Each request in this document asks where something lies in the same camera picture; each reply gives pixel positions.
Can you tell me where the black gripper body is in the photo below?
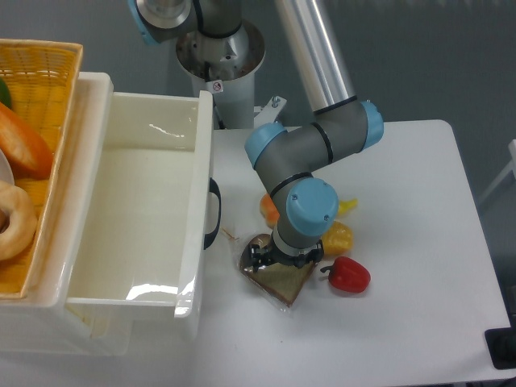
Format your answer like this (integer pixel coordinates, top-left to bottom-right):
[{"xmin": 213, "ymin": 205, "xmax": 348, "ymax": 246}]
[{"xmin": 266, "ymin": 246, "xmax": 316, "ymax": 268}]

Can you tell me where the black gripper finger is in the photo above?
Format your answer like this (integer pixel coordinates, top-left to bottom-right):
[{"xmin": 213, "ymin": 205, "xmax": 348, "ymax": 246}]
[
  {"xmin": 248, "ymin": 243, "xmax": 274, "ymax": 273},
  {"xmin": 294, "ymin": 240, "xmax": 324, "ymax": 268}
]

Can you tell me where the toast slice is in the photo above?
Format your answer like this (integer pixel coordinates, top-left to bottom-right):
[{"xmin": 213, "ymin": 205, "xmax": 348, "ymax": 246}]
[{"xmin": 221, "ymin": 228, "xmax": 318, "ymax": 313}]

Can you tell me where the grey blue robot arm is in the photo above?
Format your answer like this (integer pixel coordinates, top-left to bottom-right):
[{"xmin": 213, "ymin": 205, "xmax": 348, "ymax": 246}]
[{"xmin": 128, "ymin": 1, "xmax": 384, "ymax": 271}]

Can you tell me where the yellow toy bell pepper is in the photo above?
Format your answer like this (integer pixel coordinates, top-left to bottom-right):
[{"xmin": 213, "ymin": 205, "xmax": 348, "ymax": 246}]
[{"xmin": 322, "ymin": 221, "xmax": 354, "ymax": 256}]

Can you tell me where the red toy bell pepper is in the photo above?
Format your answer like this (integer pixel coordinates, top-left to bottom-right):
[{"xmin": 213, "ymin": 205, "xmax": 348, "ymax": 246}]
[{"xmin": 319, "ymin": 256, "xmax": 371, "ymax": 293}]

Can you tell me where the orange knotted bread roll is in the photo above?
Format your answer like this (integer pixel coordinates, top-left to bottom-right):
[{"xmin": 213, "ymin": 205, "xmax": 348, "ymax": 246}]
[{"xmin": 260, "ymin": 193, "xmax": 280, "ymax": 229}]

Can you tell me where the yellow toy banana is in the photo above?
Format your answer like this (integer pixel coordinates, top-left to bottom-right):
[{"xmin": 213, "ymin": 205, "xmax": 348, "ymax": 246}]
[{"xmin": 338, "ymin": 198, "xmax": 358, "ymax": 216}]

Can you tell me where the white open drawer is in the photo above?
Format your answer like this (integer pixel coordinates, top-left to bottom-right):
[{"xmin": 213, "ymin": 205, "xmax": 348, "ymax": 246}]
[{"xmin": 66, "ymin": 91, "xmax": 217, "ymax": 339}]

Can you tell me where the black device at edge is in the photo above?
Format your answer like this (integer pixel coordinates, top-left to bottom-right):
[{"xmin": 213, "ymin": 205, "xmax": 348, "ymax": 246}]
[{"xmin": 485, "ymin": 327, "xmax": 515, "ymax": 370}]

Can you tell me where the white drawer cabinet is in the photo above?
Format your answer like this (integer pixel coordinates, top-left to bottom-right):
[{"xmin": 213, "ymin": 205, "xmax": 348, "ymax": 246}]
[{"xmin": 1, "ymin": 72, "xmax": 131, "ymax": 356}]

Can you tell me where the beige toy bagel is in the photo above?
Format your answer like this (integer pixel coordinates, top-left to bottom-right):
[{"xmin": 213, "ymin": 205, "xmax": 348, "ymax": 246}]
[{"xmin": 1, "ymin": 181, "xmax": 38, "ymax": 260}]

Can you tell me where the orange toy baguette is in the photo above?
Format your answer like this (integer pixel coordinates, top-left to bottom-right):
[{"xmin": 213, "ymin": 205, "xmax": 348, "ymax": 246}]
[{"xmin": 1, "ymin": 104, "xmax": 53, "ymax": 180}]

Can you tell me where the white plate edge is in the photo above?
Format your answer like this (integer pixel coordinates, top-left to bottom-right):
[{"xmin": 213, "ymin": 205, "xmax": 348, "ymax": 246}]
[{"xmin": 0, "ymin": 151, "xmax": 15, "ymax": 185}]

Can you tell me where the yellow woven basket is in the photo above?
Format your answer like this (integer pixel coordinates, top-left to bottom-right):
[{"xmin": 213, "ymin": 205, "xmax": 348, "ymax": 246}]
[{"xmin": 1, "ymin": 39, "xmax": 83, "ymax": 300}]

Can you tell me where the green toy vegetable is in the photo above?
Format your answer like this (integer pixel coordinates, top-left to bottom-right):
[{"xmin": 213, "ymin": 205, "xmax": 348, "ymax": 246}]
[{"xmin": 0, "ymin": 78, "xmax": 12, "ymax": 109}]

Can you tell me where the black drawer handle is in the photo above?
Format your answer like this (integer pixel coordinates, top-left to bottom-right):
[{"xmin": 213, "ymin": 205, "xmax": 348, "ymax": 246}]
[{"xmin": 203, "ymin": 177, "xmax": 222, "ymax": 250}]

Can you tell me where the white metal mounting bracket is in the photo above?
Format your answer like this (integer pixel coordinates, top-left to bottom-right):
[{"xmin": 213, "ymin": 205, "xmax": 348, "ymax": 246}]
[{"xmin": 253, "ymin": 95, "xmax": 287, "ymax": 129}]

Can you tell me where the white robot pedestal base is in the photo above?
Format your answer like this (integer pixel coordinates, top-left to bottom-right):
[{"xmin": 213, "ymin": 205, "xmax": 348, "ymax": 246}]
[{"xmin": 176, "ymin": 19, "xmax": 265, "ymax": 129}]

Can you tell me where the white furniture frame at right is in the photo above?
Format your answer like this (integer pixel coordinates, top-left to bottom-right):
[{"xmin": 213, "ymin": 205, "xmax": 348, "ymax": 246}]
[{"xmin": 477, "ymin": 139, "xmax": 515, "ymax": 209}]

